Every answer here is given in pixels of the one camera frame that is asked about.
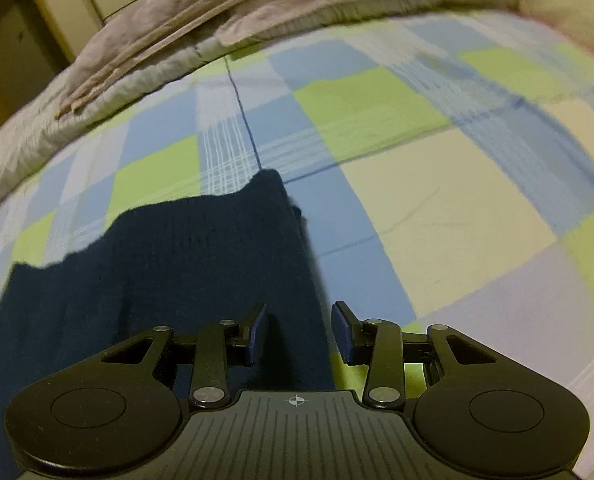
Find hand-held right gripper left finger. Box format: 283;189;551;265
102;302;269;409

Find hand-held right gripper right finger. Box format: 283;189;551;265
330;301;499;409

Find grey striped pillow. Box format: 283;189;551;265
0;0;523;223

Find checkered bed sheet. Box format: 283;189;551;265
0;7;594;480

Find navy blue knit sweater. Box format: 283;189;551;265
0;169;338;480

